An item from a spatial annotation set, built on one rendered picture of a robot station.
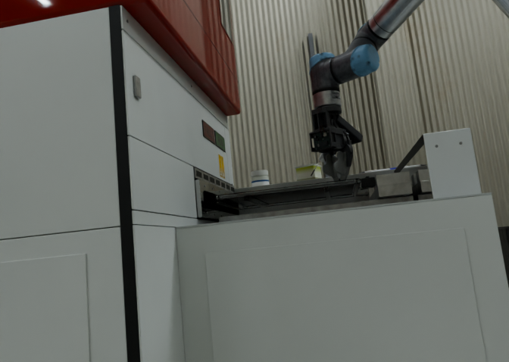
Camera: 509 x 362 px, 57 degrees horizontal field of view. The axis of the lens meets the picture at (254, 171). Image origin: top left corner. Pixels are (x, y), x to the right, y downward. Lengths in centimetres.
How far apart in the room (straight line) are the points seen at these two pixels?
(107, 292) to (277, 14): 414
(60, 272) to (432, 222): 68
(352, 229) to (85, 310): 51
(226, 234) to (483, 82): 383
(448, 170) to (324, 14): 378
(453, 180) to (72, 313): 76
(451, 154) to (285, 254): 40
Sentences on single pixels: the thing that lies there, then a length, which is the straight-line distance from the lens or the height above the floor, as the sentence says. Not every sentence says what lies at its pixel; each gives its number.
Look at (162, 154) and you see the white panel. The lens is 98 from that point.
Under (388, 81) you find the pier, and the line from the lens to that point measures 430.
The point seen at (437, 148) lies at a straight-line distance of 104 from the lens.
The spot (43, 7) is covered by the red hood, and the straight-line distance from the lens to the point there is 102.
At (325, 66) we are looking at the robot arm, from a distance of 130.
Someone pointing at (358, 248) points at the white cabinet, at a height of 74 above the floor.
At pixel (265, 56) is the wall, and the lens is 462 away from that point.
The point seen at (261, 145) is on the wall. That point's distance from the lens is 438.
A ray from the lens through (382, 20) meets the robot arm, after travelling 132.
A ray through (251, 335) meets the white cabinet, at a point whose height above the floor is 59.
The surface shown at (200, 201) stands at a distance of 117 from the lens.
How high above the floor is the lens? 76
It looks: 9 degrees up
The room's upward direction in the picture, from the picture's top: 6 degrees counter-clockwise
